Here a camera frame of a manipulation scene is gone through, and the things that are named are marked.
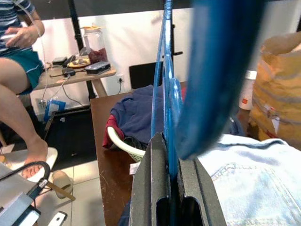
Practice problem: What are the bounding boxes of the beige slipper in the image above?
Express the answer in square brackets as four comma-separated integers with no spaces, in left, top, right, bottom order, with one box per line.
[48,170,74,200]

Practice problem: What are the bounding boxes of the large brown paper bag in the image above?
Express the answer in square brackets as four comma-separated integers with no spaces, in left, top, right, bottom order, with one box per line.
[248,32,301,151]

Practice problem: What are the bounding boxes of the plate with food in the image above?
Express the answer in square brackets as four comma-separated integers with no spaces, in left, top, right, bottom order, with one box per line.
[66,58,92,69]

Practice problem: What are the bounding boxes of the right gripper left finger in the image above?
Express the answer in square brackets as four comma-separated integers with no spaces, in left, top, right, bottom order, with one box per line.
[128,131,173,226]

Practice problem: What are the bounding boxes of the blue packet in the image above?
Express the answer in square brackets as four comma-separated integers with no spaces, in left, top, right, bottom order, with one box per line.
[44,98,66,121]

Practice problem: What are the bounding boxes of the white laundry basket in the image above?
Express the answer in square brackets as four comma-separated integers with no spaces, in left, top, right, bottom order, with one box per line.
[107,126,147,163]

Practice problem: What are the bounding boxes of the blue crumpled sweater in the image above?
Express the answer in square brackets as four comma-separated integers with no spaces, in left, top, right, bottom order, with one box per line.
[110,84,181,145]

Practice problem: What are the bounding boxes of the black square box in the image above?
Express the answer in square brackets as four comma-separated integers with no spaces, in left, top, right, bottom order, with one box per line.
[128,62,163,90]

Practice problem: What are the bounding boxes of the person in striped shirt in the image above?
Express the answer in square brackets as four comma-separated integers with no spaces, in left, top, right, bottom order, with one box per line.
[0,0,51,179]

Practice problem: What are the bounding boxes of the white wall socket with plug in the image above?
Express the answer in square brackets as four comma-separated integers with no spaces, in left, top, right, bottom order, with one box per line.
[116,74,126,95]

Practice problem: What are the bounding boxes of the glass jar with red contents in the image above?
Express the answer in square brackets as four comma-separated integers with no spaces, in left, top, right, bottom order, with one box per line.
[82,25,109,65]

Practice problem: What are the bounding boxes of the white sandal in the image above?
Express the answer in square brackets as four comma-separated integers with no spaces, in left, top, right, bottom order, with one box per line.
[3,146,59,184]

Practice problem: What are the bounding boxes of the light blue denim shorts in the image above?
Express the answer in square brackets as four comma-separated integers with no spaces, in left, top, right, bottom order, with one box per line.
[117,133,301,226]

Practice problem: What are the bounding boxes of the blue plastic hanger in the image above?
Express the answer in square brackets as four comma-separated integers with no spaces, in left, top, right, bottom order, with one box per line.
[150,0,268,182]

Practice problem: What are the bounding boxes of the black hard case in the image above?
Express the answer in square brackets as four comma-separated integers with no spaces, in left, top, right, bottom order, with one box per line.
[84,61,111,76]

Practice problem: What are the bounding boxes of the black low cabinet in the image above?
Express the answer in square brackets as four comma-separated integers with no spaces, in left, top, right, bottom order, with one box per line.
[43,107,97,165]

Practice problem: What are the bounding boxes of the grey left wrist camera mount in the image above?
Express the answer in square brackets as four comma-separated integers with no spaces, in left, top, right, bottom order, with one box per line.
[0,192,42,226]

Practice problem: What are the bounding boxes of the light wooden side table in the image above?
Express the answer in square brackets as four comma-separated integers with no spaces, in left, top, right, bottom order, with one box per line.
[30,63,118,111]

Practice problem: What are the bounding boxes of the black power bank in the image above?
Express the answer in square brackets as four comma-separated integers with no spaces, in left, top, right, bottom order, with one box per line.
[52,56,69,66]

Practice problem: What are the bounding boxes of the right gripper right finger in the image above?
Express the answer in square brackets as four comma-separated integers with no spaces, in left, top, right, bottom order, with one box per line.
[176,157,228,226]

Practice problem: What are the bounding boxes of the black charger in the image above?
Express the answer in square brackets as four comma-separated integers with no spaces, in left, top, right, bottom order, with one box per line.
[61,67,77,77]

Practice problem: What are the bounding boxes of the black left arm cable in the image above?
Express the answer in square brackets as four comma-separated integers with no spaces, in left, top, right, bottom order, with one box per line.
[0,161,52,189]

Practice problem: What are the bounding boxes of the black tripod stand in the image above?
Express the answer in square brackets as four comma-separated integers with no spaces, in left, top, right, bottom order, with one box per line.
[67,0,97,99]

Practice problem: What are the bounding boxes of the red garment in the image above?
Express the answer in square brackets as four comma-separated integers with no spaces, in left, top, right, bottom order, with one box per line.
[102,113,126,149]

